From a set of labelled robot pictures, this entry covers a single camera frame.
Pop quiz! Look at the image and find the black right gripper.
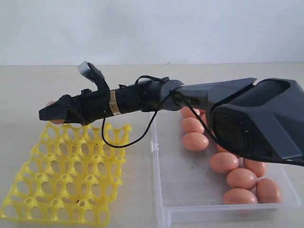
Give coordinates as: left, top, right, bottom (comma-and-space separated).
38, 89, 112, 125

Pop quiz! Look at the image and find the yellow plastic egg tray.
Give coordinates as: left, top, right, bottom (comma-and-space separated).
0, 123, 131, 226

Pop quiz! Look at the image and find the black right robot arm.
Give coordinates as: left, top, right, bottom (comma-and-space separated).
39, 78, 304, 166

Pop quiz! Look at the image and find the brown egg back left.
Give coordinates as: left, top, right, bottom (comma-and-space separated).
181, 117, 205, 133

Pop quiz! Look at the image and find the brown egg left side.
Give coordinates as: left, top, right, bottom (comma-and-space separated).
182, 132, 209, 152

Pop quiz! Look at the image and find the clear plastic bin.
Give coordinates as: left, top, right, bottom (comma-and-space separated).
151, 111, 302, 228

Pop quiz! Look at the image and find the brown egg under gripper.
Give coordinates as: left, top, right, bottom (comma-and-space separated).
216, 144, 229, 152

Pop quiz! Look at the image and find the brown egg middle left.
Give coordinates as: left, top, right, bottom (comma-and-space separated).
209, 152, 239, 174

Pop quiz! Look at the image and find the brown egg second row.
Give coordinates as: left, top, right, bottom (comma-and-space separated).
226, 168, 257, 190

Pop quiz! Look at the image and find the brown egg front left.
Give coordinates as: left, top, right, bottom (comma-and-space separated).
223, 188, 257, 205

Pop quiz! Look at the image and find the brown egg middle right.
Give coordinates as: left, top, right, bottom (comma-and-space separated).
243, 158, 267, 178

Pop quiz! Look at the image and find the brown egg front right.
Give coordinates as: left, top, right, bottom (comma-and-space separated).
256, 178, 282, 203

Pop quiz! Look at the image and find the black camera cable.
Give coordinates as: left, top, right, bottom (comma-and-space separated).
101, 75, 304, 167

